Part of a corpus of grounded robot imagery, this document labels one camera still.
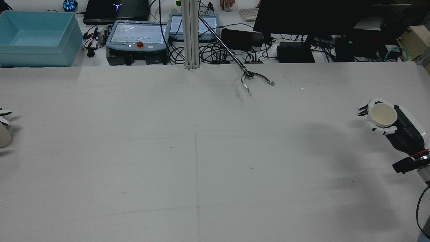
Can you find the black laptop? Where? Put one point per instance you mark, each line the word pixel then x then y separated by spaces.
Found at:
pixel 116 11

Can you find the metal reach grabber tool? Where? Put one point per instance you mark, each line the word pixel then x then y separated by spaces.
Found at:
pixel 221 42

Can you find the black electronics box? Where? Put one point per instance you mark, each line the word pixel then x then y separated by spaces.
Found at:
pixel 362 48

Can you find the black computer monitor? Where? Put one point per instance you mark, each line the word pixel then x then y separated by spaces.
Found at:
pixel 302 16

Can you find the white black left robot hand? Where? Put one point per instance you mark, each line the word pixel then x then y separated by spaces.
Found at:
pixel 4 113

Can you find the white paper cup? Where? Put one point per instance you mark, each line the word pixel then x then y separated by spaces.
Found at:
pixel 4 136
pixel 382 114

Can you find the white keyboard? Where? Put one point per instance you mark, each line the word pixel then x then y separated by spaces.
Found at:
pixel 249 14

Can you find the aluminium profile post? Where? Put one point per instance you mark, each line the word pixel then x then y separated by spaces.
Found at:
pixel 192 33

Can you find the black power brick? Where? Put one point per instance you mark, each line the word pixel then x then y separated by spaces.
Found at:
pixel 242 39

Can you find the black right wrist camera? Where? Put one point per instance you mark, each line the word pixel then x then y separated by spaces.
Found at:
pixel 406 165

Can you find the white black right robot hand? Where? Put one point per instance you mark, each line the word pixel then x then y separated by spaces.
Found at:
pixel 410 134

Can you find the black power adapter box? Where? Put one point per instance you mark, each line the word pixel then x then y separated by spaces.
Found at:
pixel 294 53

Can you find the blue glowing round device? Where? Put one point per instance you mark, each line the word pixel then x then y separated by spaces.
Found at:
pixel 70 5

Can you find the white computer mouse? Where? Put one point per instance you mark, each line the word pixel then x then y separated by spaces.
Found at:
pixel 228 7

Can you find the black orange power strip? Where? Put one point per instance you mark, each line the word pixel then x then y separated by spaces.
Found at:
pixel 222 62
pixel 253 62

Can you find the teach pendant with red button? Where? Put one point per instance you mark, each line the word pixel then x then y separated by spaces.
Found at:
pixel 137 37

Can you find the small circuit board with clips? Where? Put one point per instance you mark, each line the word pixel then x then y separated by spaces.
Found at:
pixel 100 35

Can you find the grey teach pendant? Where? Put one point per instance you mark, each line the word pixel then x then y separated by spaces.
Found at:
pixel 210 28

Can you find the light wooden box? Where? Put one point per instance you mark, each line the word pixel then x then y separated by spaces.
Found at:
pixel 415 42

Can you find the light blue plastic bin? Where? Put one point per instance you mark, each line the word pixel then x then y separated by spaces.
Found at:
pixel 37 37

